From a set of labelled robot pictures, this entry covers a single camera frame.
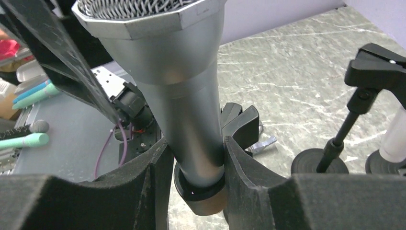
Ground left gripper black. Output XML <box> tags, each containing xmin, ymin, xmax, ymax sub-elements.
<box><xmin>92</xmin><ymin>67</ymin><xmax>161</xmax><ymax>165</ymax></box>

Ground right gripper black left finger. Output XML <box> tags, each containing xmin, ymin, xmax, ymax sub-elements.
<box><xmin>0</xmin><ymin>139</ymin><xmax>173</xmax><ymax>230</ymax></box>

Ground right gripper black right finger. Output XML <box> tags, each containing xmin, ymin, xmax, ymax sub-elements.
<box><xmin>225</xmin><ymin>137</ymin><xmax>406</xmax><ymax>230</ymax></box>

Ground grey handheld microphone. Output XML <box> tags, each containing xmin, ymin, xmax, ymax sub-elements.
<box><xmin>71</xmin><ymin>0</ymin><xmax>228</xmax><ymax>188</ymax></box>

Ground white microphone with stand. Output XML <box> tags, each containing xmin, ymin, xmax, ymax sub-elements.
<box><xmin>365</xmin><ymin>106</ymin><xmax>406</xmax><ymax>176</ymax></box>

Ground teal marker pens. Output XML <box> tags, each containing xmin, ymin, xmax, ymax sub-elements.
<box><xmin>12</xmin><ymin>83</ymin><xmax>60</xmax><ymax>110</ymax></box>

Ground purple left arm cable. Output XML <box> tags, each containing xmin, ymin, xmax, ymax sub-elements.
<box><xmin>94</xmin><ymin>120</ymin><xmax>129</xmax><ymax>179</ymax></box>

